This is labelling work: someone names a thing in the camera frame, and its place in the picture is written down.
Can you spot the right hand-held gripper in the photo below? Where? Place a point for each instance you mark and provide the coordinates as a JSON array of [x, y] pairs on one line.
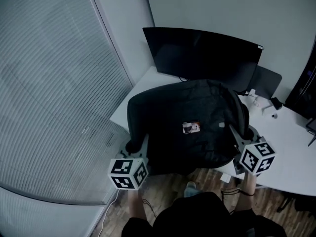
[[256, 157]]

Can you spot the wide black monitor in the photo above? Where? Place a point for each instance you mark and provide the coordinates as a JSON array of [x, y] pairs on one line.
[[202, 55]]

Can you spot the person's black top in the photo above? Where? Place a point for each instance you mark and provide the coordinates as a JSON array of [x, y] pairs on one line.
[[205, 218]]

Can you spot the person's shoe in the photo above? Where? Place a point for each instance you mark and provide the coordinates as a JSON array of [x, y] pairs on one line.
[[190, 189]]

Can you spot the black power adapter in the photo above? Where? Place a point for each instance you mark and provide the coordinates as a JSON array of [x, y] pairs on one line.
[[276, 103]]

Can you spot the white bracket under table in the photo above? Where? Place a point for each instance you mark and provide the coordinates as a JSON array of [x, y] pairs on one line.
[[225, 177]]

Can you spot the person's right forearm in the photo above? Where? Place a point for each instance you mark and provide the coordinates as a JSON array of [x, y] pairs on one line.
[[247, 184]]

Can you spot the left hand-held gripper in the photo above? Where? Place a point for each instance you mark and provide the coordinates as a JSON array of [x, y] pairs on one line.
[[128, 171]]

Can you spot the printed card tag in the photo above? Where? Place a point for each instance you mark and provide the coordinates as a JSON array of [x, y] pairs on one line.
[[191, 127]]

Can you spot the black chair base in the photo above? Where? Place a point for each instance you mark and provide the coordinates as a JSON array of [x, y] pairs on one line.
[[296, 204]]

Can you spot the small white cup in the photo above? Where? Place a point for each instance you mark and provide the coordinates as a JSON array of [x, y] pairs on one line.
[[258, 101]]

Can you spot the small grey cylinder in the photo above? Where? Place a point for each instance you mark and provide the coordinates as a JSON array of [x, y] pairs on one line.
[[274, 115]]

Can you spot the person's left forearm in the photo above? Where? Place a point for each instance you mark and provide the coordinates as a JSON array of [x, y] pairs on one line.
[[137, 204]]

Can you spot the black monitor with thin stand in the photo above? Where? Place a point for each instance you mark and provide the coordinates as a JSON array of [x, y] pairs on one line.
[[303, 95]]

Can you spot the black wristband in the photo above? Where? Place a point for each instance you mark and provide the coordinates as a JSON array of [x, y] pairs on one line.
[[247, 193]]

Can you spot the black jacket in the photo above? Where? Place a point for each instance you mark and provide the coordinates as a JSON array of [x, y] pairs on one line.
[[180, 122]]

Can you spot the window venetian blinds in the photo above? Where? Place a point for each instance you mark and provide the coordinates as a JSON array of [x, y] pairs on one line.
[[54, 95]]

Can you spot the white table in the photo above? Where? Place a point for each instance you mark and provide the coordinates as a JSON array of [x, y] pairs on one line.
[[288, 152]]

